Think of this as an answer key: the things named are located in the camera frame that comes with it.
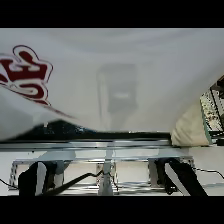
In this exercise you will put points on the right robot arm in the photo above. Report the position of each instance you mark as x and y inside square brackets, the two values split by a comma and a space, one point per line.
[183, 176]

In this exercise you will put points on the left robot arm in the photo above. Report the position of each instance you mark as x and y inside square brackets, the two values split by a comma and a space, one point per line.
[26, 181]

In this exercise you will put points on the cream garment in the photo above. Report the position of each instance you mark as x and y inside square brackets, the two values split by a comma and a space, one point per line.
[188, 128]

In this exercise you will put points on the white T-shirt with red print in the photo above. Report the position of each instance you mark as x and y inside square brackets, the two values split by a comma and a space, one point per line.
[140, 53]

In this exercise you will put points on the silver frame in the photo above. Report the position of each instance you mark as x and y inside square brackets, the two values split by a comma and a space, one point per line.
[106, 166]

